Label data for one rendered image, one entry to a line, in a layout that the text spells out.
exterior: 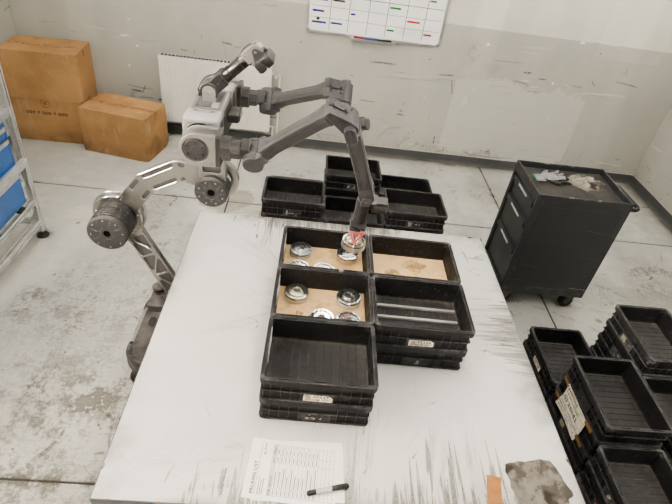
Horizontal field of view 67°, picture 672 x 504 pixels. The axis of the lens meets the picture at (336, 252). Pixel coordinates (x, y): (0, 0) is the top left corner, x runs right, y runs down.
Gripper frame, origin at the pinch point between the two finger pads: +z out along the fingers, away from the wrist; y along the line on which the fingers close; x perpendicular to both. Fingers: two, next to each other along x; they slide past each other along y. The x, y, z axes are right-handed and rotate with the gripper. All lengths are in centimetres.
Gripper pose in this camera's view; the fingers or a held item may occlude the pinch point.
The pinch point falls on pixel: (354, 238)
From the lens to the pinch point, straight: 215.4
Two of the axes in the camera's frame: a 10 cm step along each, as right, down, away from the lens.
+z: -1.8, 7.9, 5.9
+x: -9.8, -1.9, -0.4
